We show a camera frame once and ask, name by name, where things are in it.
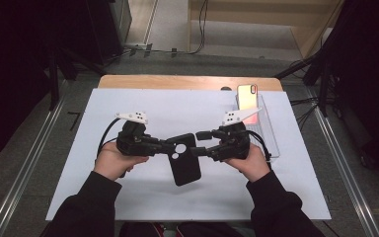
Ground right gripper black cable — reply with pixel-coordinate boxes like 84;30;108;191
246;129;273;162

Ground white board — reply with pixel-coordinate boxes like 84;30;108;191
45;88;332;221

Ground hanging black cables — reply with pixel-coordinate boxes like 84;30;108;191
190;0;210;55

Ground person's right hand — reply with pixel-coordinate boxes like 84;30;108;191
223;142;272;184

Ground iridescent clear phone case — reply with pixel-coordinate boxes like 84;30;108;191
236;84;261;125

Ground black cabinet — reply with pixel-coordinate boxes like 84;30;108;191
88;0;132;65

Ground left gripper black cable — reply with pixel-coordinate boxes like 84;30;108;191
97;118;122;157

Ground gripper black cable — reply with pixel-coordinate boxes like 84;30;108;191
97;118;122;157
246;129;273;162

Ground person's left hand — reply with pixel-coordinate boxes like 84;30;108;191
93;141;150;182

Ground dark curtain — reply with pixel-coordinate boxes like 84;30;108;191
0;0;93;166
325;0;379;176

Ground wooden table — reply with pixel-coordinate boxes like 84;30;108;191
98;74;284;92

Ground metal floor rail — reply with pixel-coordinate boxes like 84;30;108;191
312;98;379;237
0;78;70;237

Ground black floor cables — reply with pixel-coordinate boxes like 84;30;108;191
289;97;320;131

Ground light wooden shelf unit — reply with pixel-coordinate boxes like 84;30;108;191
187;0;343;60

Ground black stand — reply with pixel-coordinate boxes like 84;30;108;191
47;45;108;112
274;33;343;117

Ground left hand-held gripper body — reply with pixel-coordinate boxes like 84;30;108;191
115;111;167;158

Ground black phone case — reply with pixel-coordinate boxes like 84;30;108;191
166;132;202;188

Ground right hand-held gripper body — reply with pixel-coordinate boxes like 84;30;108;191
206;107;263;162

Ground clear plastic tray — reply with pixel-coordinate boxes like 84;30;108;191
232;93;280;159

